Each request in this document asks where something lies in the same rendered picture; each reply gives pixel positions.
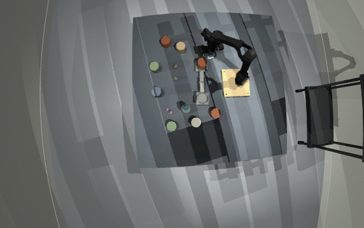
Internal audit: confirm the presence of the orange cylinder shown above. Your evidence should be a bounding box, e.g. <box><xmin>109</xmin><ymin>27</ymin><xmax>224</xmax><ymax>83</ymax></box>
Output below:
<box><xmin>210</xmin><ymin>108</ymin><xmax>221</xmax><ymax>118</ymax></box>
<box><xmin>197</xmin><ymin>58</ymin><xmax>207</xmax><ymax>69</ymax></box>

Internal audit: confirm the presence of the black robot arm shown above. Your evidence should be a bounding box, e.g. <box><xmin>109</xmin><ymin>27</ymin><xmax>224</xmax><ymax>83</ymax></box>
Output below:
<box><xmin>201</xmin><ymin>28</ymin><xmax>257</xmax><ymax>85</ymax></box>

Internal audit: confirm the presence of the reddish-brown cylinder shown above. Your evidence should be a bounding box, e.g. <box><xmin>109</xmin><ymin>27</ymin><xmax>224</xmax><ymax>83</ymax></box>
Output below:
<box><xmin>161</xmin><ymin>36</ymin><xmax>171</xmax><ymax>48</ymax></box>

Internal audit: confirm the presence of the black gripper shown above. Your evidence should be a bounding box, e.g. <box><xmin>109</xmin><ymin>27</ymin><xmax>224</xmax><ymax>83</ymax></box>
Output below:
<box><xmin>198</xmin><ymin>43</ymin><xmax>224</xmax><ymax>54</ymax></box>

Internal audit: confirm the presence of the tan cylinder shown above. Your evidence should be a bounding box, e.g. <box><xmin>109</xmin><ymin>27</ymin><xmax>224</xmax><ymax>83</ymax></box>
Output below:
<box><xmin>176</xmin><ymin>42</ymin><xmax>186</xmax><ymax>53</ymax></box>

